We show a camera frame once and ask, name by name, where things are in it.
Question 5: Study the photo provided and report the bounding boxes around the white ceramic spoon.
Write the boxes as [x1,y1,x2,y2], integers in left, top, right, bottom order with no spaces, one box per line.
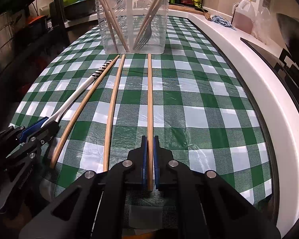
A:
[41,60,112,127]

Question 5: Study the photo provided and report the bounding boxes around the wooden chopstick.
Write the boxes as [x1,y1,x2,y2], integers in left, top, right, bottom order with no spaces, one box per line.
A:
[147,53,153,191]
[134,0,160,47]
[100,0,119,52]
[103,55,126,171]
[132,0,162,51]
[49,55,120,169]
[98,0,130,52]

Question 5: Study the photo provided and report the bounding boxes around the green white checkered tablecloth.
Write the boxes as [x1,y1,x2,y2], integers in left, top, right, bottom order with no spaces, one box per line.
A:
[8,16,273,205]

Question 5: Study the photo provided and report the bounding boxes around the clear plastic container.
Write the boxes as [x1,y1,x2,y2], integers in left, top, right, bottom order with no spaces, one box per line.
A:
[95,0,169,55]

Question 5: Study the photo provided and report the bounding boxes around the black cooking pot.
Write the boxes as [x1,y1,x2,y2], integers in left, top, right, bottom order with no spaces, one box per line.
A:
[64,0,96,21]

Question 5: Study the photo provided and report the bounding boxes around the blue cloth rag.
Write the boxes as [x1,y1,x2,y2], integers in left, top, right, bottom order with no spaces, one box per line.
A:
[210,15,235,30]

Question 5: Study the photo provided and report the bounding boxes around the plastic jug brown liquid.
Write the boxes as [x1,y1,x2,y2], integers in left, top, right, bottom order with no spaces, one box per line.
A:
[231,0,256,34]

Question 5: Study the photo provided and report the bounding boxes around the black gas stove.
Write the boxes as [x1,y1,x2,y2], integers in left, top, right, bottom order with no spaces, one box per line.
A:
[240,37,299,130]

